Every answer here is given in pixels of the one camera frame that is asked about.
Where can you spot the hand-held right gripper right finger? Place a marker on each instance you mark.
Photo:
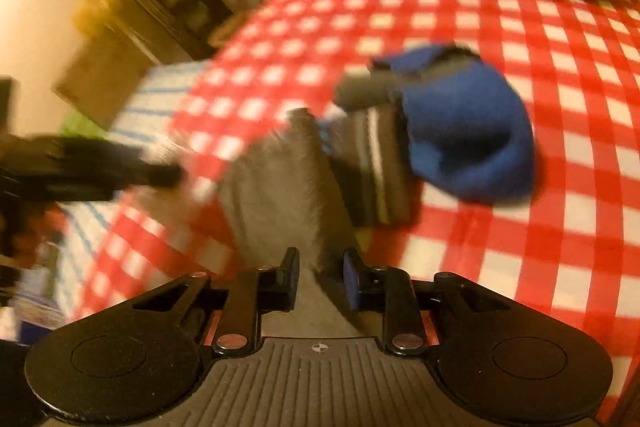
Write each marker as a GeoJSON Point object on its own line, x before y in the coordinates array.
{"type": "Point", "coordinates": [351, 282]}

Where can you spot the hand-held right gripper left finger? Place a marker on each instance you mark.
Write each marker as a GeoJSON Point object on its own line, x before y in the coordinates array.
{"type": "Point", "coordinates": [287, 282]}

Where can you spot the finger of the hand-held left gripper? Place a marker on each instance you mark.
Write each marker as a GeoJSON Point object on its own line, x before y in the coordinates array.
{"type": "Point", "coordinates": [105, 153]}
{"type": "Point", "coordinates": [150, 178]}

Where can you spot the grey cloth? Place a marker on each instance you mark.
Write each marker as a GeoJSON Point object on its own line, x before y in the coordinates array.
{"type": "Point", "coordinates": [280, 187]}

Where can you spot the green object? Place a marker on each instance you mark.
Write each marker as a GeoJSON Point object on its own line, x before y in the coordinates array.
{"type": "Point", "coordinates": [82, 127]}

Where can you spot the blue and white checked cloth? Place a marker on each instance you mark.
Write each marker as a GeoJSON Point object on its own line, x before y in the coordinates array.
{"type": "Point", "coordinates": [150, 99]}

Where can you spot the brown cardboard box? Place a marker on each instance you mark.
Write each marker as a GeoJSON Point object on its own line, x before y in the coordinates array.
{"type": "Point", "coordinates": [100, 77]}

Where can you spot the dark striped sock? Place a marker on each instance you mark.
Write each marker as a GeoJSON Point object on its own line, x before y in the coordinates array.
{"type": "Point", "coordinates": [380, 177]}

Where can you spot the yellow object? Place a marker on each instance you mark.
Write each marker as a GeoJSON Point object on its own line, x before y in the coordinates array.
{"type": "Point", "coordinates": [95, 7]}

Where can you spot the blue sock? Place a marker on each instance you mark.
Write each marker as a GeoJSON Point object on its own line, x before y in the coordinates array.
{"type": "Point", "coordinates": [465, 137]}

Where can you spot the red checkered tablecloth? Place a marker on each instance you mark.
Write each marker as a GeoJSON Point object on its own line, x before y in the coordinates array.
{"type": "Point", "coordinates": [550, 232]}

